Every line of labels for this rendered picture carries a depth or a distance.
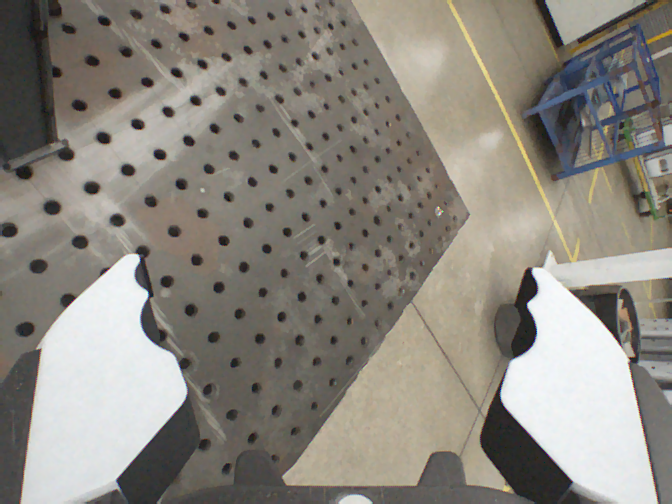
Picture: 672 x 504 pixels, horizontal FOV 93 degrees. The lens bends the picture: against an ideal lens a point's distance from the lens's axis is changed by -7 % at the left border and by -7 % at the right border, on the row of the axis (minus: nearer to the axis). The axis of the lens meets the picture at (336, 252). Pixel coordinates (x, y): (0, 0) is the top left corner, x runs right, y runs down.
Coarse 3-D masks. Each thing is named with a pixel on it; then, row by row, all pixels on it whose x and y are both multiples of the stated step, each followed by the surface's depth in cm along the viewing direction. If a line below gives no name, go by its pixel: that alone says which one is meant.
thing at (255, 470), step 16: (240, 464) 5; (256, 464) 5; (272, 464) 5; (432, 464) 5; (448, 464) 5; (240, 480) 5; (256, 480) 5; (272, 480) 5; (432, 480) 5; (448, 480) 5; (464, 480) 5; (192, 496) 4; (208, 496) 4; (224, 496) 4; (240, 496) 4; (256, 496) 5; (272, 496) 5; (288, 496) 5; (304, 496) 5; (320, 496) 5; (336, 496) 5; (352, 496) 5; (368, 496) 5; (384, 496) 5; (400, 496) 5; (416, 496) 5; (432, 496) 5; (448, 496) 5; (464, 496) 5; (480, 496) 5; (496, 496) 5; (512, 496) 5
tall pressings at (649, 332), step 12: (648, 324) 301; (660, 324) 295; (648, 336) 298; (660, 336) 291; (648, 348) 308; (660, 348) 301; (648, 360) 320; (660, 360) 313; (660, 372) 285; (660, 384) 297
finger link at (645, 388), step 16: (640, 368) 7; (640, 384) 7; (656, 384) 7; (640, 400) 7; (656, 400) 7; (640, 416) 6; (656, 416) 6; (656, 432) 6; (656, 448) 6; (656, 464) 5; (656, 480) 5; (576, 496) 5; (656, 496) 5
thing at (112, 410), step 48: (96, 288) 9; (144, 288) 11; (48, 336) 7; (96, 336) 7; (144, 336) 8; (48, 384) 6; (96, 384) 6; (144, 384) 6; (48, 432) 5; (96, 432) 6; (144, 432) 6; (192, 432) 7; (48, 480) 5; (96, 480) 5; (144, 480) 5
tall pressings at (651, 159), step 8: (664, 120) 581; (640, 128) 609; (648, 128) 586; (664, 128) 557; (640, 136) 583; (648, 136) 576; (664, 136) 562; (640, 144) 589; (656, 152) 598; (664, 152) 590; (648, 160) 595; (656, 160) 587; (648, 168) 600; (656, 168) 592; (664, 168) 602; (648, 176) 607; (656, 176) 599
